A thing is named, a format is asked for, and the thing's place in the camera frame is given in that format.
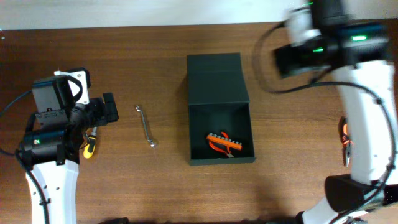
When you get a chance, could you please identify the yellow black stubby screwdriver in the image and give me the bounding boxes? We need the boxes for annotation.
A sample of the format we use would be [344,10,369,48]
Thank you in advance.
[83,127,98,159]

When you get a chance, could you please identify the silver double-ended wrench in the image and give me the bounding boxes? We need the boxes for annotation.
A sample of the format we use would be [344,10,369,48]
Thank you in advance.
[135,105,156,149]

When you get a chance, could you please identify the orange black needle-nose pliers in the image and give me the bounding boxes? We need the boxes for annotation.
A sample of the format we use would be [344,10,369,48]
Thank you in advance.
[338,116,353,167]

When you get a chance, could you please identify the orange bit holder strip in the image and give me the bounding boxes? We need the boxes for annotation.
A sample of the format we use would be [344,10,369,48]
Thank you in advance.
[206,133,243,151]

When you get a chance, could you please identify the small red cutting pliers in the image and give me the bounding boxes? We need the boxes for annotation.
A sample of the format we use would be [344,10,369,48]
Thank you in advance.
[208,131,234,158]

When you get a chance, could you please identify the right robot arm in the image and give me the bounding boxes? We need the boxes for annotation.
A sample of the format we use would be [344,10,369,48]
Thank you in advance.
[274,1,397,223]

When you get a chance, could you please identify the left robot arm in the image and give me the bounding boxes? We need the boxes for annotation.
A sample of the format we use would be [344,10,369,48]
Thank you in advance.
[16,75,119,223]

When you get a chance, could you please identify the dark green open box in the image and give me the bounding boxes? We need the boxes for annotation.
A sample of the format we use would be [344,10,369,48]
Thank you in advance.
[187,53,256,166]

